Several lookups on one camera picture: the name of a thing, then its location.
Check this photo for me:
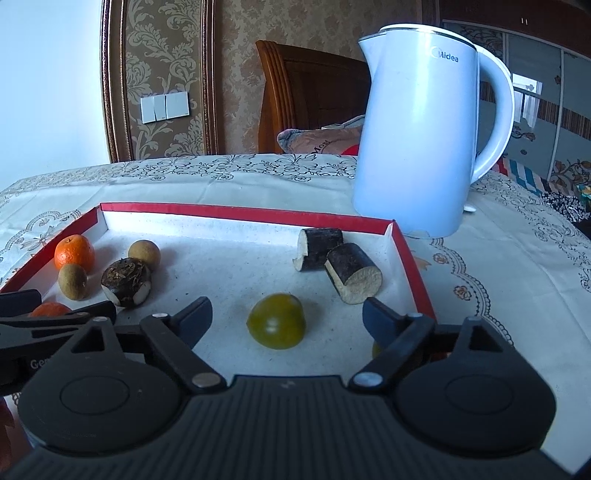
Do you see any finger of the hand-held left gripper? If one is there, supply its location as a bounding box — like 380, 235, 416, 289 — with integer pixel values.
0, 290, 42, 317
0, 301, 117, 340

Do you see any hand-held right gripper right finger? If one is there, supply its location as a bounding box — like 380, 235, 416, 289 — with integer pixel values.
348, 298, 527, 395

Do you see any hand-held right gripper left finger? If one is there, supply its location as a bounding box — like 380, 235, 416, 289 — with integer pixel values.
51, 296, 226, 395

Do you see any large orange mandarin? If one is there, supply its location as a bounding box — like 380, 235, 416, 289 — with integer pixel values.
31, 302, 72, 319

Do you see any brown longan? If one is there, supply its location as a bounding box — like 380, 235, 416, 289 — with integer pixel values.
58, 264, 88, 301
128, 240, 161, 273

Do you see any dark sugarcane piece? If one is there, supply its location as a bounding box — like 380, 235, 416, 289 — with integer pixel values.
292, 227, 345, 272
324, 243, 383, 305

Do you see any red shallow cardboard box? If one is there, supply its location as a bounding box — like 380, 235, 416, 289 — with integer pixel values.
0, 202, 451, 384

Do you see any small orange mandarin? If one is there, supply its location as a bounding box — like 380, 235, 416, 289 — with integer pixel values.
54, 234, 95, 273

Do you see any dark water chestnut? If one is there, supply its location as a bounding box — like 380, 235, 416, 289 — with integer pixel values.
100, 258, 152, 308

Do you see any patterned pillow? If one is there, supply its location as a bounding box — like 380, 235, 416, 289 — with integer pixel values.
277, 115, 365, 155

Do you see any white electric kettle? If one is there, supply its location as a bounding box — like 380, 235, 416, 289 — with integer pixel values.
352, 23, 515, 238

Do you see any striped colourful blanket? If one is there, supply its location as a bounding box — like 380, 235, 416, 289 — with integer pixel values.
492, 157, 591, 227

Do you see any floral sliding-door wardrobe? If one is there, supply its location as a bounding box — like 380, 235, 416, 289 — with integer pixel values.
438, 0, 591, 185

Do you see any white wall switch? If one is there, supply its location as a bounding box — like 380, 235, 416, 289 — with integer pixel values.
141, 91, 190, 124

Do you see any wooden wall trim frame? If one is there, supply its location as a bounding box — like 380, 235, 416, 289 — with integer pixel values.
100, 0, 220, 163

